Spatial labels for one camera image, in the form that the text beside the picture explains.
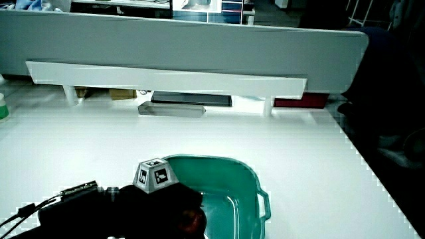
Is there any white metal rack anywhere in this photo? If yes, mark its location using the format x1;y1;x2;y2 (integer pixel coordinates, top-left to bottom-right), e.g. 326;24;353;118
346;0;393;28

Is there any white desk shelf riser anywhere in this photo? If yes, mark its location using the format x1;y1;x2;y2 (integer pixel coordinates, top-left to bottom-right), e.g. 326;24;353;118
25;60;308;117

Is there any person's right forearm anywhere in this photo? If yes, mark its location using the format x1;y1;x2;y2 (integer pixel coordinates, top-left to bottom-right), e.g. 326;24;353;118
9;181;120;239

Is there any cluttered white background desk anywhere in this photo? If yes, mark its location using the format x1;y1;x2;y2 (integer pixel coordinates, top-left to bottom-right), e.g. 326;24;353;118
71;0;172;10

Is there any blue drawer cabinet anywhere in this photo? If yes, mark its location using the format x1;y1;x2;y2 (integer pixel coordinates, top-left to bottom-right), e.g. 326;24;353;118
172;0;255;25

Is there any dark red box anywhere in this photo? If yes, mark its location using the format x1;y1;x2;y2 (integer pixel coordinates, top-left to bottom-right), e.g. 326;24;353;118
274;92;330;110

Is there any white and green paper cup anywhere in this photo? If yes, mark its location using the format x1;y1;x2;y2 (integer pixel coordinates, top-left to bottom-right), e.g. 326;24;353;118
0;92;10;123

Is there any brown cardboard box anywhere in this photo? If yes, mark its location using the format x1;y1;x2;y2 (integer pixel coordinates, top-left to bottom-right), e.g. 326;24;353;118
108;88;137;101

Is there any black glove cable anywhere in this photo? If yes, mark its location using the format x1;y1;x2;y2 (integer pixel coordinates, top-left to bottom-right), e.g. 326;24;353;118
0;195;62;230

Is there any grey desk partition panel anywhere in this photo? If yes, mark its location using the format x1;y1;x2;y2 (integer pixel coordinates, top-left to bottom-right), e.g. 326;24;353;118
0;9;370;94

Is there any person's right hand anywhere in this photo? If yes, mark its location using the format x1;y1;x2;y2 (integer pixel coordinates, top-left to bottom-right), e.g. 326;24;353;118
118;157;209;239

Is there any green plastic plate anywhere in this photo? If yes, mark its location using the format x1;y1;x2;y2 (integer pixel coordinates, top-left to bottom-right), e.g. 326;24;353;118
162;154;272;239

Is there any red apple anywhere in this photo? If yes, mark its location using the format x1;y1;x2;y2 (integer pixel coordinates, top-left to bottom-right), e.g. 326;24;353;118
175;207;207;238

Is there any blue cloth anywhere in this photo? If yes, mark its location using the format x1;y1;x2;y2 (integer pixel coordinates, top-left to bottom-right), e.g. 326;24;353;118
15;0;44;11

